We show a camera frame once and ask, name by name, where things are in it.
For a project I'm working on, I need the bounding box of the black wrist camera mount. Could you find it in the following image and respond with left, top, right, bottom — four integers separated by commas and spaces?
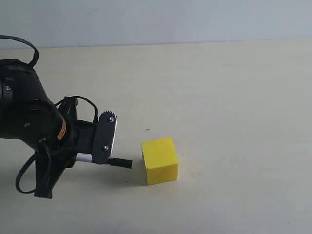
34, 97, 78, 199

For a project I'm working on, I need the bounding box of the black cable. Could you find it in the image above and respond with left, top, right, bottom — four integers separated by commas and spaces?
0, 35, 98, 194

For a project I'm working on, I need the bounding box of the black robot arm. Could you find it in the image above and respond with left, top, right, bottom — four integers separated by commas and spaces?
0, 59, 117, 168

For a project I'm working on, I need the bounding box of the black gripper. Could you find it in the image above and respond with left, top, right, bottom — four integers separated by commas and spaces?
51, 111, 117, 168

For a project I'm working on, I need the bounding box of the yellow foam cube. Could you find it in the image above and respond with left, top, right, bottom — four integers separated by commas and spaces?
141, 138, 179, 185

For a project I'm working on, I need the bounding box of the black and white marker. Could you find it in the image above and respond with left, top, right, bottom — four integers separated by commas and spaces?
76, 153, 133, 169

